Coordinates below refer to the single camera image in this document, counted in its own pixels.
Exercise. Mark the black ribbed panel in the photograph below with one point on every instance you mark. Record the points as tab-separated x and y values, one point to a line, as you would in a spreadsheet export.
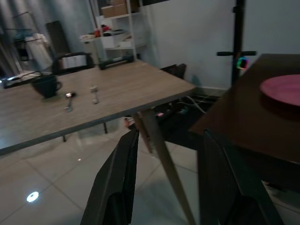
57	38

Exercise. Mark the red round plate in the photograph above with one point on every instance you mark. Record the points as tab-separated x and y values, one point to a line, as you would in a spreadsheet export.
282	90

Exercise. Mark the clothes rack with garments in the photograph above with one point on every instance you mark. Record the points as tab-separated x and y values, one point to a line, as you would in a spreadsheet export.
35	50

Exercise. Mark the black power strip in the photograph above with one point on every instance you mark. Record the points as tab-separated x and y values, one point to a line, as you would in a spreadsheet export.
168	113

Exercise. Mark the brown cardboard box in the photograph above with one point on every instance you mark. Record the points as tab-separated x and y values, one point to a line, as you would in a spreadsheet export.
114	9

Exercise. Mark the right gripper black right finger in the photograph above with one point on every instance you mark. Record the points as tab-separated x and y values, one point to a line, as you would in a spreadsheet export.
225	187

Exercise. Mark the dark brown side table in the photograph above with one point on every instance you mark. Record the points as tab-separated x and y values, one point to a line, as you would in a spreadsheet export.
246	122

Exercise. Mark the small silver metal utensil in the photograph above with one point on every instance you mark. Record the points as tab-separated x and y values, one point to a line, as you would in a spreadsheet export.
69	103

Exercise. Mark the wooden table leg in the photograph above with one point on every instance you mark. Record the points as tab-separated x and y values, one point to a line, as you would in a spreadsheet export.
164	164

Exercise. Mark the black handheld controller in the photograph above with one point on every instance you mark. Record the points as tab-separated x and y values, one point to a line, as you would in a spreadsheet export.
114	62

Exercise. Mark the black metal stand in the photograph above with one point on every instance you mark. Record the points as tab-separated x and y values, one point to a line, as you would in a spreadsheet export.
237	35

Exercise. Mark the small glowing rainbow gadget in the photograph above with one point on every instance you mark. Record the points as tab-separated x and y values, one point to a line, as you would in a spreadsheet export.
242	62

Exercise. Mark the dark thin table leg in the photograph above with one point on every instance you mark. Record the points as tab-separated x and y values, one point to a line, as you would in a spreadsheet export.
105	127

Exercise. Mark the white paper sheets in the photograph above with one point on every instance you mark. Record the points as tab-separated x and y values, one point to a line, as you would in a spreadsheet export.
73	61

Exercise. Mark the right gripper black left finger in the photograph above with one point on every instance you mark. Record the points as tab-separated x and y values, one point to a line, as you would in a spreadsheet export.
117	178

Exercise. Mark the black low chair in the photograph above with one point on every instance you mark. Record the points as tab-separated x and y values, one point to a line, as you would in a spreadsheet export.
174	70

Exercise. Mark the white shelf unit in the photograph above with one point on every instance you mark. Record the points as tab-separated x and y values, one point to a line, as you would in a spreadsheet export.
131	28

